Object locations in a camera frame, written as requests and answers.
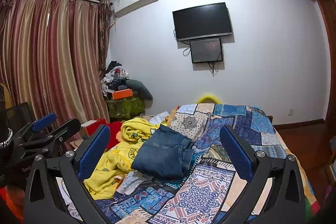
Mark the black wall television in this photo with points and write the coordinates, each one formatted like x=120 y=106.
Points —
x=203 y=21

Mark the blue patchwork bedspread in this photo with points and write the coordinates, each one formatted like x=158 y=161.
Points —
x=211 y=185

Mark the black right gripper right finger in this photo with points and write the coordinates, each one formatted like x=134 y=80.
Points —
x=273 y=192

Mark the blue denim jacket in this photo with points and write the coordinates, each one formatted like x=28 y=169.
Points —
x=166 y=154

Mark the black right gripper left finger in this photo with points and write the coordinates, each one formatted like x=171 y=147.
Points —
x=55 y=191

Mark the orange box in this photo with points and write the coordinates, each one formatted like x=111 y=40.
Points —
x=121 y=94

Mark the red plush toy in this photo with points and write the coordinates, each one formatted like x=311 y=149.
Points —
x=114 y=127

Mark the small black wall monitor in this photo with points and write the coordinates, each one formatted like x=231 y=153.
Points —
x=206 y=51

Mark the red striped curtain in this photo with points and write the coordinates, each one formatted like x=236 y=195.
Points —
x=53 y=55

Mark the pile of clothes on table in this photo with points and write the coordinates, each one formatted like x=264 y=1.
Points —
x=115 y=78

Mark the yellow printed blanket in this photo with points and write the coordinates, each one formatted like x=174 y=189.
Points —
x=115 y=164

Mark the green patterned table cloth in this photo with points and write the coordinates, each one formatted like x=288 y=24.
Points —
x=125 y=108

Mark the white wall air conditioner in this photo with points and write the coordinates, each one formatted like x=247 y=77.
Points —
x=124 y=7

